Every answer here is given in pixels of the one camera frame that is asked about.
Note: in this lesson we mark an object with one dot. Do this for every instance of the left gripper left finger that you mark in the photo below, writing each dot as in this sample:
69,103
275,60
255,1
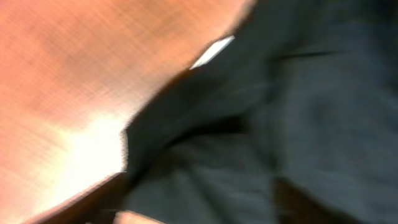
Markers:
99,205

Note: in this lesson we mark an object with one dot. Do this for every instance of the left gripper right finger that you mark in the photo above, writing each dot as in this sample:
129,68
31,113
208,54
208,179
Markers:
293,206

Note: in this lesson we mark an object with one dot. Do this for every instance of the black t-shirt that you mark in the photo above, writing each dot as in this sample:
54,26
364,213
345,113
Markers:
306,91

